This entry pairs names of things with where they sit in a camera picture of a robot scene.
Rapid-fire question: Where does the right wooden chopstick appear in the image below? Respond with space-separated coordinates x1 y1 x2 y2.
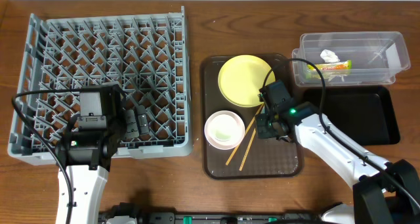
239 128 257 171

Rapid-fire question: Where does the grey plastic dishwasher rack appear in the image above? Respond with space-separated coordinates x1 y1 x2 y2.
18 11 193 159

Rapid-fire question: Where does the wooden chopstick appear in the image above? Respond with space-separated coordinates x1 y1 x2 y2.
225 104 264 166
239 128 257 171

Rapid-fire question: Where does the yellow round plate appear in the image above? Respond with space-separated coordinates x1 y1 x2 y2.
217 55 272 108

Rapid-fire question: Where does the brown plastic serving tray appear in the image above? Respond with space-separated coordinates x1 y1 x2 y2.
200 56 304 180

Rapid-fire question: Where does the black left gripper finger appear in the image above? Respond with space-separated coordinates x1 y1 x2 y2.
135 105 149 135
124 110 139 139

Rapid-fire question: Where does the black rectangular waste tray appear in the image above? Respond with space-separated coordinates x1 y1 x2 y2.
323 86 400 146

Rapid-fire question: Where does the green orange snack wrapper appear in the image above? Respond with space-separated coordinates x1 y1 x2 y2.
305 60 352 81

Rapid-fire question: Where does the clear plastic waste bin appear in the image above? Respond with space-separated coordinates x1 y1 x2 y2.
292 32 411 87

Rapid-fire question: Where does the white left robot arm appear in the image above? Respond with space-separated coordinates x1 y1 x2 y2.
55 83 148 223

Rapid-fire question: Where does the white tissue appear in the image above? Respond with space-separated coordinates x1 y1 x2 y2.
320 49 340 63

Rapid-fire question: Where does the pink white small bowl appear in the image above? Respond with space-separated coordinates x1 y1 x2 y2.
204 110 245 150

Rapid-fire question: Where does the left wooden chopstick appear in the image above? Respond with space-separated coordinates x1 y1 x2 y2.
225 104 264 166

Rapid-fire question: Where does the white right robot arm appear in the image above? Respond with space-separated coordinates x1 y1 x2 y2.
256 102 419 223

